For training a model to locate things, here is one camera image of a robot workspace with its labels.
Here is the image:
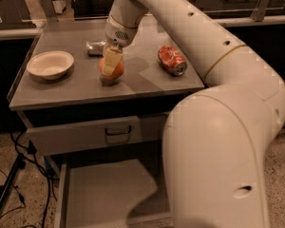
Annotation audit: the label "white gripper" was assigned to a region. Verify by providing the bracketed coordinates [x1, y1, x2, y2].
[102, 16, 139, 76]

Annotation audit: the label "orange fruit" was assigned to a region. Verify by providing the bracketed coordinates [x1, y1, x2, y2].
[99, 59, 124, 81]

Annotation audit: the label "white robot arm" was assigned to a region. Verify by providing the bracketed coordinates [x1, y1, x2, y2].
[105, 0, 285, 228]

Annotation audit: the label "grey drawer cabinet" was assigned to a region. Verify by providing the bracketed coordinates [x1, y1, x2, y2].
[7, 15, 205, 169]

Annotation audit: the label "grey top drawer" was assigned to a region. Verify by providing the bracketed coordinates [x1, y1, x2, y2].
[28, 114, 166, 156]

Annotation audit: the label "open grey middle drawer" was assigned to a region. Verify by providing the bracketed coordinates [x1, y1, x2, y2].
[54, 158, 173, 228]

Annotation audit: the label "white blue snack packet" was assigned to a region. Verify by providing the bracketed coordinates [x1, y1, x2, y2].
[86, 41, 105, 56]

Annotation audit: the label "crushed orange soda can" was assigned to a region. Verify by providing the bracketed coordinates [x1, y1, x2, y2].
[158, 46, 187, 76]

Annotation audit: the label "white bowl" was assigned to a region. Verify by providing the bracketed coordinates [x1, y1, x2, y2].
[27, 51, 74, 80]

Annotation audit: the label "black stand leg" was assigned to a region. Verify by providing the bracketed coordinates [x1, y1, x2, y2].
[0, 154, 23, 212]

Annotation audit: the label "black drawer handle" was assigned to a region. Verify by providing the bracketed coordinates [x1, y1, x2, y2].
[104, 125, 132, 136]

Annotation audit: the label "grey left rail post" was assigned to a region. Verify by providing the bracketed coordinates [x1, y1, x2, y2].
[39, 0, 57, 21]

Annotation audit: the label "grey rail post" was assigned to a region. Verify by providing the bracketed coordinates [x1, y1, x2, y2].
[250, 0, 270, 22]
[39, 0, 57, 21]

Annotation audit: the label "black floor cables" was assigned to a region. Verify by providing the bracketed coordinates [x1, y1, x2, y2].
[0, 131, 59, 228]

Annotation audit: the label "grey right rail post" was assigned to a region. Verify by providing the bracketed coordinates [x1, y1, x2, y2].
[250, 0, 270, 22]

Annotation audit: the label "white horizontal rail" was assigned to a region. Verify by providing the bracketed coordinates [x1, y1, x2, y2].
[215, 15, 285, 28]

